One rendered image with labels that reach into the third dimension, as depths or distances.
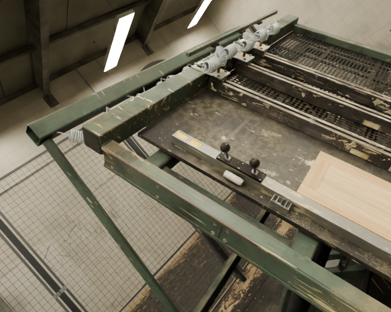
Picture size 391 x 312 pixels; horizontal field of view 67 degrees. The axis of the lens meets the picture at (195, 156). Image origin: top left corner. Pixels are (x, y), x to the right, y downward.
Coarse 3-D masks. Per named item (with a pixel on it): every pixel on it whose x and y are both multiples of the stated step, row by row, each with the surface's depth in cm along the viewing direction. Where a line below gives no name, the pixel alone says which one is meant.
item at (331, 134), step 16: (224, 80) 157; (224, 96) 159; (240, 96) 153; (256, 96) 152; (272, 112) 147; (288, 112) 142; (304, 128) 141; (320, 128) 136; (336, 128) 136; (336, 144) 136; (352, 144) 132; (368, 144) 129; (368, 160) 131; (384, 160) 127
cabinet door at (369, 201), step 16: (320, 160) 126; (336, 160) 127; (320, 176) 118; (336, 176) 120; (352, 176) 121; (368, 176) 122; (304, 192) 111; (320, 192) 112; (336, 192) 113; (352, 192) 114; (368, 192) 115; (384, 192) 116; (336, 208) 107; (352, 208) 108; (368, 208) 109; (384, 208) 110; (368, 224) 103; (384, 224) 104
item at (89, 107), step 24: (192, 48) 234; (216, 48) 252; (144, 72) 197; (168, 72) 210; (96, 96) 170; (120, 96) 179; (48, 120) 150; (72, 120) 157; (48, 144) 149; (72, 168) 154; (120, 240) 160; (144, 264) 167
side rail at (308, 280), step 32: (128, 160) 109; (160, 192) 105; (192, 192) 101; (192, 224) 103; (224, 224) 93; (256, 256) 92; (288, 256) 87; (288, 288) 91; (320, 288) 82; (352, 288) 82
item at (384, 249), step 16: (176, 144) 125; (208, 160) 119; (240, 176) 113; (272, 192) 108; (288, 192) 107; (304, 208) 103; (320, 208) 103; (320, 224) 103; (336, 224) 99; (352, 224) 100; (352, 240) 98; (368, 240) 95; (384, 240) 96; (384, 256) 94
